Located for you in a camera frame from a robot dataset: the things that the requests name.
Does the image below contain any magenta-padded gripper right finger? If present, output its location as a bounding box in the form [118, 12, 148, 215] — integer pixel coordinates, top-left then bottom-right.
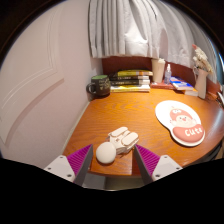
[134, 143, 184, 186]

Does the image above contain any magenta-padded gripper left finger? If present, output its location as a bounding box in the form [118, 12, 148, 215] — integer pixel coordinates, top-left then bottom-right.
[43, 143, 95, 187]

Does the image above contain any white computer mouse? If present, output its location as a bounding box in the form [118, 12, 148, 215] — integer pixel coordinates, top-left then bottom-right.
[95, 126, 140, 165]

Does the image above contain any white and pink cartoon mouse pad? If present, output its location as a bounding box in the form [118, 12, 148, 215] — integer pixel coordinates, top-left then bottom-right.
[154, 99, 206, 148]

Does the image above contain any orange covered book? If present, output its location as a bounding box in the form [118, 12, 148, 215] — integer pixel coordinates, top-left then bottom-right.
[183, 88, 200, 97]

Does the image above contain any dark red book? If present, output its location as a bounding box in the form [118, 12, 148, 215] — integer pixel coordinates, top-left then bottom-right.
[150, 82, 175, 90]

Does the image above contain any blue covered book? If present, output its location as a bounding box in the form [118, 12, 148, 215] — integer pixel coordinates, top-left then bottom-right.
[169, 76, 195, 91]

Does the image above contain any white and yellow book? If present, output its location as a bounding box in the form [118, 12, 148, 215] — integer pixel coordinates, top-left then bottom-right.
[110, 84, 151, 93]

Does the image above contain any white jug vase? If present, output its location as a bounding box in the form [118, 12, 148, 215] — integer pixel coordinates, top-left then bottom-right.
[194, 68, 209, 100]

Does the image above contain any clear spray bottle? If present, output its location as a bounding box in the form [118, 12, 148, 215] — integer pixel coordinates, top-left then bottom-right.
[163, 63, 173, 85]

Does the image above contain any dark green mug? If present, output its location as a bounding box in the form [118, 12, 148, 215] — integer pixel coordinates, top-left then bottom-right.
[86, 74, 111, 99]

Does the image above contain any black paperback book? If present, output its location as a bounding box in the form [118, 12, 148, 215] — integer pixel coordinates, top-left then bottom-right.
[109, 75, 150, 82]
[110, 79, 151, 87]

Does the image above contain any cream lidded tumbler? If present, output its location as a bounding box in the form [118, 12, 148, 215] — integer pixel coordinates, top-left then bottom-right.
[151, 57, 166, 84]

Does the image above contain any yellow covered book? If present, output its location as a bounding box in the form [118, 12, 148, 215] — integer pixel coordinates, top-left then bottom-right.
[116, 69, 154, 78]

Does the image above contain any white flower bouquet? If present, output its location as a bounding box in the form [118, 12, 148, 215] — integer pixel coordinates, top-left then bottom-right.
[191, 44, 214, 74]

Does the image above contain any white curtain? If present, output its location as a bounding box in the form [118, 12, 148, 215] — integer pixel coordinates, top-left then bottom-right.
[87, 0, 218, 69]

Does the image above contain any white framed wall panel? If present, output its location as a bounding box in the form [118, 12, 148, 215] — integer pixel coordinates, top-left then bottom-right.
[0, 13, 65, 148]

